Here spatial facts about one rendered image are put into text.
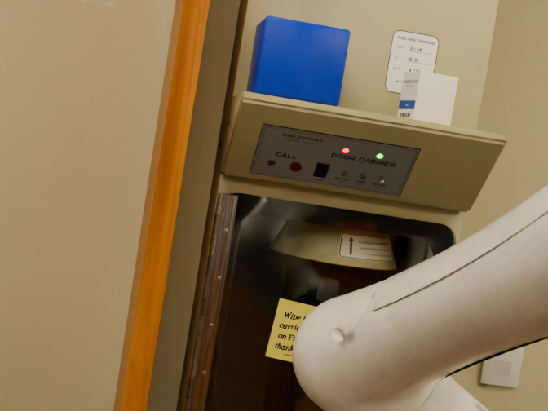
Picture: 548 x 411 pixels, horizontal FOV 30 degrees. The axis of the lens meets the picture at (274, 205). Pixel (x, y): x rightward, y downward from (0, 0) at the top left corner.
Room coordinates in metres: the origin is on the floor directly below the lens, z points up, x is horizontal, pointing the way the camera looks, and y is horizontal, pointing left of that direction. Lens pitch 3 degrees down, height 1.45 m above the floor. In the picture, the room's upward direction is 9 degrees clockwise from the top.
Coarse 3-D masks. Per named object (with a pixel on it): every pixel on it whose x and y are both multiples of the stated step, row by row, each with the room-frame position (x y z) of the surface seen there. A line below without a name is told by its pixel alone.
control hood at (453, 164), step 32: (256, 96) 1.17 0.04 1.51; (256, 128) 1.20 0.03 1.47; (320, 128) 1.20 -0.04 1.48; (352, 128) 1.20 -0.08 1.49; (384, 128) 1.20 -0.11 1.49; (416, 128) 1.20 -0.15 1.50; (448, 128) 1.20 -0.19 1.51; (224, 160) 1.25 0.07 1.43; (416, 160) 1.23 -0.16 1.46; (448, 160) 1.23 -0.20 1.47; (480, 160) 1.23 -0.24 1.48; (352, 192) 1.28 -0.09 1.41; (416, 192) 1.28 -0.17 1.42; (448, 192) 1.27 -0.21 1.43
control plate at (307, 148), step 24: (264, 144) 1.22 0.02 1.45; (288, 144) 1.22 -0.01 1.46; (312, 144) 1.22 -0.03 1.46; (336, 144) 1.21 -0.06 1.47; (360, 144) 1.21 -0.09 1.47; (384, 144) 1.21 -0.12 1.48; (264, 168) 1.25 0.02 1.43; (288, 168) 1.24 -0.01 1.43; (312, 168) 1.24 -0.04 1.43; (336, 168) 1.24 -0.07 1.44; (360, 168) 1.24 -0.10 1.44; (384, 168) 1.24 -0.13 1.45; (408, 168) 1.24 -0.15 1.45; (384, 192) 1.27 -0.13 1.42
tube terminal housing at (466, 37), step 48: (288, 0) 1.29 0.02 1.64; (336, 0) 1.30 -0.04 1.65; (384, 0) 1.30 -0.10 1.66; (432, 0) 1.31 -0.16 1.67; (480, 0) 1.32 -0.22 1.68; (240, 48) 1.28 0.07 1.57; (384, 48) 1.31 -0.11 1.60; (480, 48) 1.32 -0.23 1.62; (384, 96) 1.31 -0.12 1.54; (480, 96) 1.32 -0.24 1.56; (288, 192) 1.29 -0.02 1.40; (336, 192) 1.30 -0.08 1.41; (192, 336) 1.31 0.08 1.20
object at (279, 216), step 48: (240, 192) 1.28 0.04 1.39; (240, 240) 1.27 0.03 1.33; (288, 240) 1.28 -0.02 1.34; (336, 240) 1.29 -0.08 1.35; (384, 240) 1.30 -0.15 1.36; (432, 240) 1.31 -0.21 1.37; (240, 288) 1.28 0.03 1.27; (288, 288) 1.28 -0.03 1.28; (336, 288) 1.29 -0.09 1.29; (240, 336) 1.28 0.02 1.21; (240, 384) 1.28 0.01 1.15; (288, 384) 1.29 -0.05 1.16
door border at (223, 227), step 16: (224, 208) 1.27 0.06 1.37; (224, 224) 1.27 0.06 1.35; (224, 240) 1.27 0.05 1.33; (208, 256) 1.27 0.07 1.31; (224, 256) 1.27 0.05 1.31; (208, 272) 1.27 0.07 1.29; (224, 272) 1.27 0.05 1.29; (208, 304) 1.27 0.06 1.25; (208, 320) 1.27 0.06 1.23; (208, 336) 1.27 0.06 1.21; (208, 352) 1.27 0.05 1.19; (208, 368) 1.27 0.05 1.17; (192, 384) 1.27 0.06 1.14; (208, 384) 1.27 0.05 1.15; (192, 400) 1.27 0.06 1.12
